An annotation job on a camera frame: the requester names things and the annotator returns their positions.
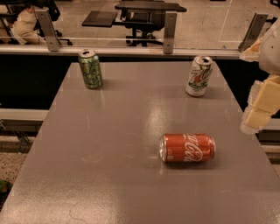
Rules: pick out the white 7up can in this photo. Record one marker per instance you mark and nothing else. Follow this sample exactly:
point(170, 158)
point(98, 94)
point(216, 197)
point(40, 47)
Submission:
point(199, 75)

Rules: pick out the black office chair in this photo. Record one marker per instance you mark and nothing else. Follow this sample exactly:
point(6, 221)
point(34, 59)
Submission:
point(143, 24)

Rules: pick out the metal bracket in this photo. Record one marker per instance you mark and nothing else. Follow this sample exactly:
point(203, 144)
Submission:
point(253, 31)
point(169, 31)
point(46, 24)

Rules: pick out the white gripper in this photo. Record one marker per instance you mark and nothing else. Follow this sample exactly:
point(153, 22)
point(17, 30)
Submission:
point(271, 52)

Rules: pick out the red coke can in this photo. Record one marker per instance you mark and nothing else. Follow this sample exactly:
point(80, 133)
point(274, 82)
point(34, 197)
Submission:
point(186, 147)

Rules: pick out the black side tablet table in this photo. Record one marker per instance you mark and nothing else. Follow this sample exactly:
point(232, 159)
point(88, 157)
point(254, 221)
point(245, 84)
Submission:
point(99, 19)

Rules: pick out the black desk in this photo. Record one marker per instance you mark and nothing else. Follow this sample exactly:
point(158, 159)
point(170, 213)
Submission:
point(149, 6)

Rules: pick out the middle metal bracket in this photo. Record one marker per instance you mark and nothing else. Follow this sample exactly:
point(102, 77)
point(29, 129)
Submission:
point(169, 31)

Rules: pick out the right metal bracket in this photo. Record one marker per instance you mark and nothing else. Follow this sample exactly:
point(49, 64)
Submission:
point(253, 31)

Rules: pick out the metal rail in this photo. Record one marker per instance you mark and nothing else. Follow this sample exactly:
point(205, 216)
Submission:
point(138, 52)

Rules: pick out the green soda can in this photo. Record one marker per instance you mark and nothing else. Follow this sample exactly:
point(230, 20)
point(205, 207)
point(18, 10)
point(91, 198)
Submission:
point(90, 68)

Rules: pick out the left metal bracket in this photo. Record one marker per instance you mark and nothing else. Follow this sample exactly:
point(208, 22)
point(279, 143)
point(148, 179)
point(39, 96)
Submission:
point(46, 24)

